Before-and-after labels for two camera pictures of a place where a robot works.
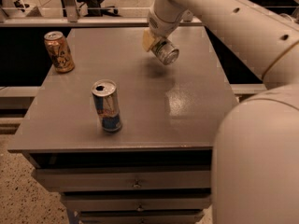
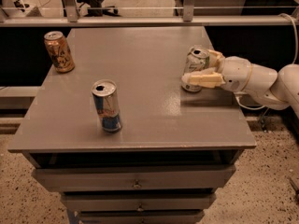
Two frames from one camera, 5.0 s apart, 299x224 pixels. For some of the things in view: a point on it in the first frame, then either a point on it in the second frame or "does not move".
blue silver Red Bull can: [106, 95] does not move
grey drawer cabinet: [158, 168] does not move
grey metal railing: [72, 21] does not move
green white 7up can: [165, 51] -> [197, 60]
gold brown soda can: [59, 50] does not move
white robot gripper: [161, 26] -> [235, 72]
